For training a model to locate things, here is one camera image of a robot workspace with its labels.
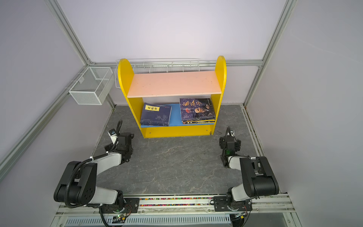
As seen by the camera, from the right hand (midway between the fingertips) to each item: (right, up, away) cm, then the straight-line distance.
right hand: (232, 139), depth 93 cm
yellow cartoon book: (-23, +12, -4) cm, 26 cm away
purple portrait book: (-24, +20, -5) cm, 32 cm away
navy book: (-50, +16, -3) cm, 53 cm away
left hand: (-76, -1, -4) cm, 76 cm away
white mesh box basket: (-97, +37, +7) cm, 104 cm away
